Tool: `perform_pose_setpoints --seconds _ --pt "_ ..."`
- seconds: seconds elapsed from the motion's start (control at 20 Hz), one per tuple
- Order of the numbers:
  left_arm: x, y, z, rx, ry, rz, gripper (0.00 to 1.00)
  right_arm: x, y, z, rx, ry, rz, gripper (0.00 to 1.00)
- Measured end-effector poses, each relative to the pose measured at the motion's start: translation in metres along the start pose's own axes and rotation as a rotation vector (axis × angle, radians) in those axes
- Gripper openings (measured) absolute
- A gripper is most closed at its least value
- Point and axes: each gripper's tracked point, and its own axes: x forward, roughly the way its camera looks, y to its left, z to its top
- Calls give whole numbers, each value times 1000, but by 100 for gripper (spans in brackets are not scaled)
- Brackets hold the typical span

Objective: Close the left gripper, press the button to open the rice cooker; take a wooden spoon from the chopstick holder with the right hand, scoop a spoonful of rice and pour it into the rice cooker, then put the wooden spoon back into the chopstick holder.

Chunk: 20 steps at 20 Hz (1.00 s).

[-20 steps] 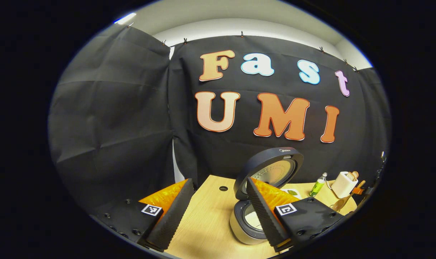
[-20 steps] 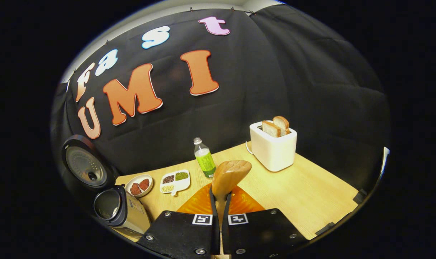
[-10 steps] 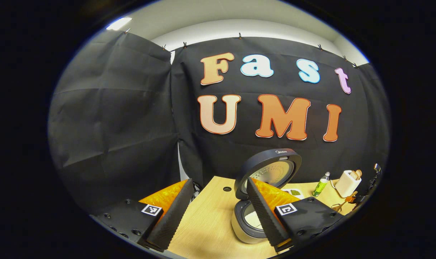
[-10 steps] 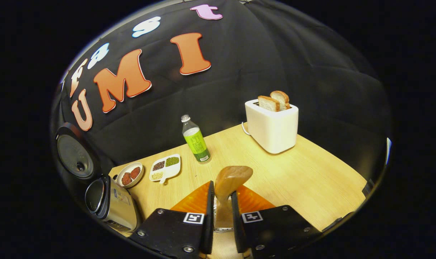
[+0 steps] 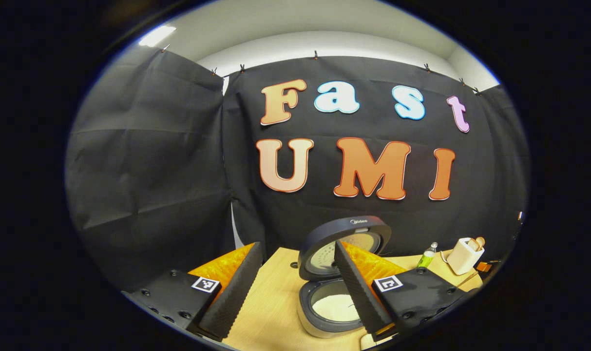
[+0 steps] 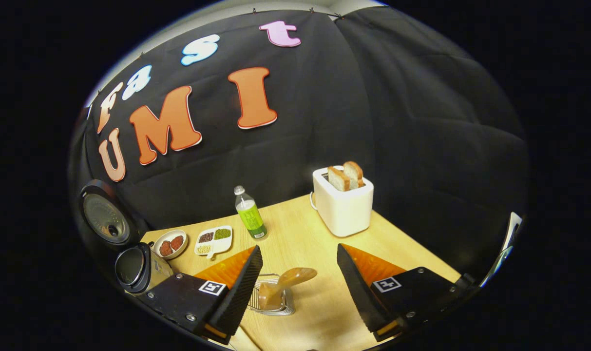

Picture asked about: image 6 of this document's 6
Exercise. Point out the small white bowl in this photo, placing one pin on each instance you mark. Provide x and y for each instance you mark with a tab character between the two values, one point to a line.
171	245

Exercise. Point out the white box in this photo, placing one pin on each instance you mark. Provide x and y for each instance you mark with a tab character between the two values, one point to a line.
512	229

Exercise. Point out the dark lidded rice cooker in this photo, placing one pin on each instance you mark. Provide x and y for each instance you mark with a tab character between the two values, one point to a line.
134	268

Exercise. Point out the toast bread slice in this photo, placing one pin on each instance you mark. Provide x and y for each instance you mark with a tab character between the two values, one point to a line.
338	179
354	173

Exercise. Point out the wooden spoon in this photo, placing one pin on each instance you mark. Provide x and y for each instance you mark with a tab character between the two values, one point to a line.
295	277

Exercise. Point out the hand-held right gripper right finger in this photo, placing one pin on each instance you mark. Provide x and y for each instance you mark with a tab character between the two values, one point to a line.
361	292

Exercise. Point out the white divided bean dish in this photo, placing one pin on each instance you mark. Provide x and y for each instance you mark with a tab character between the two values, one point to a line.
213	241

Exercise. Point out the white toaster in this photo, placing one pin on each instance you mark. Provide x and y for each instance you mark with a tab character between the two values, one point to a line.
344	209

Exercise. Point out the green label drink bottle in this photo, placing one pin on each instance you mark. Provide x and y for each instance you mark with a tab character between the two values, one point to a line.
251	219

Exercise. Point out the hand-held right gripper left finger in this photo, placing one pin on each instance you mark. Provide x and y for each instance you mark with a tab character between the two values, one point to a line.
241	292

